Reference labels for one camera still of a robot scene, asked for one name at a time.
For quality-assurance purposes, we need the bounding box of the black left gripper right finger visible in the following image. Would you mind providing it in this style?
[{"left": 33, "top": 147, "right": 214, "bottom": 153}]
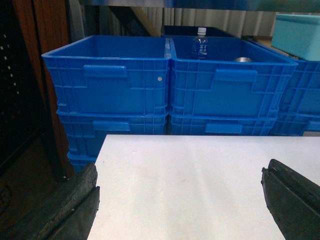
[{"left": 261, "top": 159, "right": 320, "bottom": 240}]

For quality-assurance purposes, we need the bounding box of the blue crate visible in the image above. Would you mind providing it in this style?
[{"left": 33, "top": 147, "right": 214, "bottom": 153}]
[
  {"left": 42, "top": 35, "right": 171, "bottom": 116},
  {"left": 252, "top": 41, "right": 320, "bottom": 116},
  {"left": 268, "top": 112, "right": 320, "bottom": 137},
  {"left": 57, "top": 111, "right": 168, "bottom": 157},
  {"left": 169, "top": 36, "right": 297, "bottom": 118},
  {"left": 169, "top": 113, "right": 277, "bottom": 136},
  {"left": 67, "top": 152, "right": 97, "bottom": 173}
]

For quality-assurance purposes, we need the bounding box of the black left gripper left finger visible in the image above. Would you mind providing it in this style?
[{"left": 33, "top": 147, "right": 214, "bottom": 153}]
[{"left": 14, "top": 163, "right": 100, "bottom": 240}]

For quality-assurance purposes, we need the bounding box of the teal foam box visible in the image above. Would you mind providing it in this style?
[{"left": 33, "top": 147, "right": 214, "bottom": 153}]
[{"left": 271, "top": 14, "right": 320, "bottom": 62}]

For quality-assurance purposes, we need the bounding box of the blue crate bottom left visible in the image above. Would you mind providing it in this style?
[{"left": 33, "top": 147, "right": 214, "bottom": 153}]
[{"left": 67, "top": 152, "right": 97, "bottom": 173}]

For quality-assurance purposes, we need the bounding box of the blue crate lower right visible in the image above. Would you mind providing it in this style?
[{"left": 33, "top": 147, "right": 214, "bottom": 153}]
[{"left": 268, "top": 112, "right": 320, "bottom": 137}]

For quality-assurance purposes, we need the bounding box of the white table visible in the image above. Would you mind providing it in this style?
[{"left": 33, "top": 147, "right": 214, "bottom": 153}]
[{"left": 88, "top": 135, "right": 320, "bottom": 240}]

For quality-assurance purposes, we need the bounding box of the blue crate top right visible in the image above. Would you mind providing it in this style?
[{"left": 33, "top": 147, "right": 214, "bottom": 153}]
[{"left": 252, "top": 41, "right": 320, "bottom": 116}]

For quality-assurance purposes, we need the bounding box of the blue crate lower left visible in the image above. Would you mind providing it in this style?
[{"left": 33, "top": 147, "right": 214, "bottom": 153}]
[{"left": 57, "top": 111, "right": 168, "bottom": 157}]

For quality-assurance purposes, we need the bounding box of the blue crate top left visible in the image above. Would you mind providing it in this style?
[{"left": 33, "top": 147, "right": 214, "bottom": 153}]
[{"left": 42, "top": 35, "right": 171, "bottom": 116}]

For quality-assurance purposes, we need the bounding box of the clear water bottle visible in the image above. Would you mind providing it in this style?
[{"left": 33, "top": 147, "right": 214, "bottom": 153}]
[{"left": 191, "top": 27, "right": 208, "bottom": 60}]

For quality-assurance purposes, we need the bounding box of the blue crate top middle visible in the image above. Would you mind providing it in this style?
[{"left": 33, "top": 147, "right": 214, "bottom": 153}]
[{"left": 169, "top": 36, "right": 297, "bottom": 118}]

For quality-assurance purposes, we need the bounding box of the silver metal can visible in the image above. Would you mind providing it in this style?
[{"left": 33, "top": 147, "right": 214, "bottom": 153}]
[{"left": 233, "top": 57, "right": 253, "bottom": 63}]

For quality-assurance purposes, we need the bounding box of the blue crate lower middle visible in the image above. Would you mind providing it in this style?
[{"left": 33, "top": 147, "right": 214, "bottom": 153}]
[{"left": 169, "top": 113, "right": 277, "bottom": 136}]

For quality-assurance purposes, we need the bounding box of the brown wooden cabinet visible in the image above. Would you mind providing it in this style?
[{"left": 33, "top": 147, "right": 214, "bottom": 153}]
[{"left": 0, "top": 0, "right": 76, "bottom": 216}]

